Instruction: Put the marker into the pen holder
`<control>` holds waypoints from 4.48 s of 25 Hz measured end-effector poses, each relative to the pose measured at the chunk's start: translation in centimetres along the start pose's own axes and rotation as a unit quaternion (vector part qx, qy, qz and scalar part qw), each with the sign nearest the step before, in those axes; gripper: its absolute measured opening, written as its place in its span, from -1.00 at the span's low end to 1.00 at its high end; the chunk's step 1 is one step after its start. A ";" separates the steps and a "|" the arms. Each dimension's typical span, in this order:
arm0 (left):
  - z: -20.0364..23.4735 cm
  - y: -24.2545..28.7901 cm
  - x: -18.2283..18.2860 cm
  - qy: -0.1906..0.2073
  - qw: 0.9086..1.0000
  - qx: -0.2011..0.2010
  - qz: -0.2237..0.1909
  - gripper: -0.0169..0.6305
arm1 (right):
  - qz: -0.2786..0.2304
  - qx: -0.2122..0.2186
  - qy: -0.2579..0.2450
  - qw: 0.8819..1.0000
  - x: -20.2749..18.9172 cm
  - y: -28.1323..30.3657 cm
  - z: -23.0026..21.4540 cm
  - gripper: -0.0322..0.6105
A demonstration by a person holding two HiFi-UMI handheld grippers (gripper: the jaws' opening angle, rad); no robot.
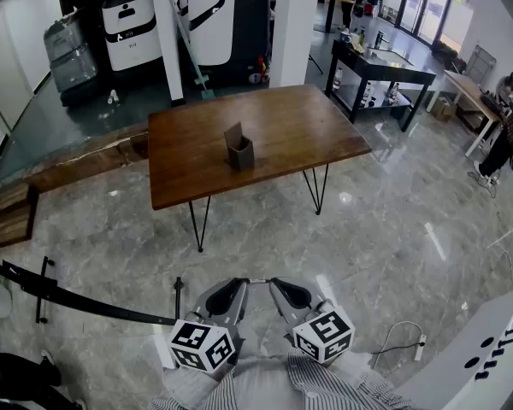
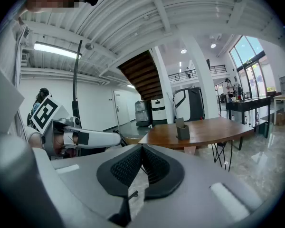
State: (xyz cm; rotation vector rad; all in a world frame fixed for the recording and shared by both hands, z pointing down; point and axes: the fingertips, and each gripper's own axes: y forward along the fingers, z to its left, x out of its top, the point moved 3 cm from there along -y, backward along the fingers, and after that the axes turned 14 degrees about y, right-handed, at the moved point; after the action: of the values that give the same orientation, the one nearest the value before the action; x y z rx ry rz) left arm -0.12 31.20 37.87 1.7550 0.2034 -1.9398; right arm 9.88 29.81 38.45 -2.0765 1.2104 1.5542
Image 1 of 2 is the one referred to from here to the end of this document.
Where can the wooden desk with white legs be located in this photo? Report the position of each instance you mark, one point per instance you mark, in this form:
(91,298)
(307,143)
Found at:
(470,92)

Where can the white square pillar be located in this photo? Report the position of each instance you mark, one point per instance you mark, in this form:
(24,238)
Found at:
(297,28)
(166,36)

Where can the black metal rail frame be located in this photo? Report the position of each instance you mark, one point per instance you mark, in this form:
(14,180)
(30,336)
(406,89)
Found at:
(68,298)

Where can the white service robot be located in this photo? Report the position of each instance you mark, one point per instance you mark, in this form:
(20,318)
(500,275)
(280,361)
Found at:
(130,32)

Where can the person's left forearm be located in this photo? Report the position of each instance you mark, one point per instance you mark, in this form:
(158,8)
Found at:
(214,389)

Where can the black faucet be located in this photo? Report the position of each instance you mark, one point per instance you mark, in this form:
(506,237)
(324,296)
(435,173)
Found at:
(380,40)

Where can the black counter table with sink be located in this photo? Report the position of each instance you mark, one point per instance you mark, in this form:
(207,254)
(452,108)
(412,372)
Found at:
(380,68)

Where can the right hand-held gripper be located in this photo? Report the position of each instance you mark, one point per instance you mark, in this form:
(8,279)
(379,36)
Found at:
(325,335)

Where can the wooden table with black legs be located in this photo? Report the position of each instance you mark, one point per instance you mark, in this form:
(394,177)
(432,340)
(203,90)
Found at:
(282,122)

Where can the person's right forearm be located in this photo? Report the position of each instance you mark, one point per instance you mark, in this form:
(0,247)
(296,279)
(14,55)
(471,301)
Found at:
(325,382)

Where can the dark round-base table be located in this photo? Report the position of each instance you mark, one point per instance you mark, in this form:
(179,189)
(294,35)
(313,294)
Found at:
(333,9)

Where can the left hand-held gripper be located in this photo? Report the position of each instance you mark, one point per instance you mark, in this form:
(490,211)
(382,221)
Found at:
(198,344)

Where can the clear bottle with red label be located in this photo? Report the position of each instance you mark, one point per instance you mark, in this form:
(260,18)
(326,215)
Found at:
(337,79)

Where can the person's torso in light shirt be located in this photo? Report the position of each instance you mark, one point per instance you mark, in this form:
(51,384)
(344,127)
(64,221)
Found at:
(263,382)

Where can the wooden steps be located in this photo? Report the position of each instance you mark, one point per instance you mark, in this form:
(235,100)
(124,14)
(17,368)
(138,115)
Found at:
(10,216)

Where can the grey folding cart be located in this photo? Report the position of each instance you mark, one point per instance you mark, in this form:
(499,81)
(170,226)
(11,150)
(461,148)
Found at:
(481,64)

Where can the teal floor squeegee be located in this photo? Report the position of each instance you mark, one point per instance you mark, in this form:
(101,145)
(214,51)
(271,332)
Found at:
(192,54)

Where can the white cup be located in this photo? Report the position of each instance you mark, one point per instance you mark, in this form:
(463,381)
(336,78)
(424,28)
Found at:
(346,37)

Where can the grey plastic-wrapped floor scrubber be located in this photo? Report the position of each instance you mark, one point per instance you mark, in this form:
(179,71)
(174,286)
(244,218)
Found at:
(70,58)

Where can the white console with black slots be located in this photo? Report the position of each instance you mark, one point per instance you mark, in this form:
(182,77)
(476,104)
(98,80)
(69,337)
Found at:
(461,357)

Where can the green bottle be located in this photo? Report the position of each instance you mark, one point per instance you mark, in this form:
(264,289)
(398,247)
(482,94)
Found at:
(361,36)

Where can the small cardboard box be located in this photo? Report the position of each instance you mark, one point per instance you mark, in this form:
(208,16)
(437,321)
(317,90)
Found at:
(240,154)

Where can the white door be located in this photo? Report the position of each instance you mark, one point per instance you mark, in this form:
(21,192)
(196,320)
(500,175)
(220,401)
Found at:
(4,71)

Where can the group of small shelf bottles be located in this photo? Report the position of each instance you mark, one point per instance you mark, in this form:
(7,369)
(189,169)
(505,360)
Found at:
(382,96)

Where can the large black white cleaning machine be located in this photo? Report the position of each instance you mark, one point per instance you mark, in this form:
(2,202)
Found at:
(235,19)

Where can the small white floor object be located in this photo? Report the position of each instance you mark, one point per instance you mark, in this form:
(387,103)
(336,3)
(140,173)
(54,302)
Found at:
(113,97)

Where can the glass doors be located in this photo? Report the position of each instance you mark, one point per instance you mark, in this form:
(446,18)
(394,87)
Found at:
(423,2)

